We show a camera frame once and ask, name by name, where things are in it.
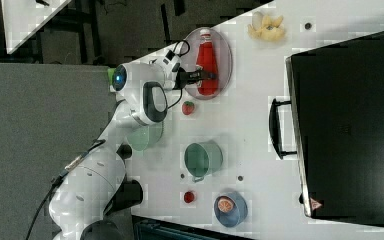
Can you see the black table clamp lower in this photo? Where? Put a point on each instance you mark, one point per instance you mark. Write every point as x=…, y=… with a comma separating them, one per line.
x=129, y=194

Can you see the black table clamp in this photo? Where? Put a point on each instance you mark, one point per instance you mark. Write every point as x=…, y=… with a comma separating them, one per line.
x=124, y=151
x=129, y=194

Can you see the red toy strawberry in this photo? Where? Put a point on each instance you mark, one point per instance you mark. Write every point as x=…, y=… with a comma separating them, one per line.
x=188, y=107

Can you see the orange slice toy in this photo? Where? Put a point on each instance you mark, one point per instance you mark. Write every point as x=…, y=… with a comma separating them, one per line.
x=225, y=204

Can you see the small red toy tomato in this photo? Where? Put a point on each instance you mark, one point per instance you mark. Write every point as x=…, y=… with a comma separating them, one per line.
x=189, y=197

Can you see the green metal mug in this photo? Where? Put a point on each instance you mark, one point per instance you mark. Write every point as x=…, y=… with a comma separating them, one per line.
x=202, y=159

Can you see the grey round plate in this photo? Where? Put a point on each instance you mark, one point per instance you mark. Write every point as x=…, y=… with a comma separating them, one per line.
x=223, y=57

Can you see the blue bowl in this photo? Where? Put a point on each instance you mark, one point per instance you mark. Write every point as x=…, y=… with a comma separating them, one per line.
x=236, y=215

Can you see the white side table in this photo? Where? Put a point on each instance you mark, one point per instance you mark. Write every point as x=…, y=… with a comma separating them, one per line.
x=23, y=18

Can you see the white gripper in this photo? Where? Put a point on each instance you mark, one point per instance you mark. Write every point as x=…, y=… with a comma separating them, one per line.
x=174, y=76

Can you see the black table clamp upper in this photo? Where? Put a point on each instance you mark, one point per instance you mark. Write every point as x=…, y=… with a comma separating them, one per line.
x=124, y=151

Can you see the black toaster oven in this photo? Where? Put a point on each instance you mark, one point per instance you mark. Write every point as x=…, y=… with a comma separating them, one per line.
x=336, y=96

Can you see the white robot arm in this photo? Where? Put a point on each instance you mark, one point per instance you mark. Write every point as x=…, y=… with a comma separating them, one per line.
x=85, y=187

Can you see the red ketchup bottle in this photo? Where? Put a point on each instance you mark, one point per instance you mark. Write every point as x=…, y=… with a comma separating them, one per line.
x=206, y=60

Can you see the green marker block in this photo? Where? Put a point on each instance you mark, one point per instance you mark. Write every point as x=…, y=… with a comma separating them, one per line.
x=110, y=73

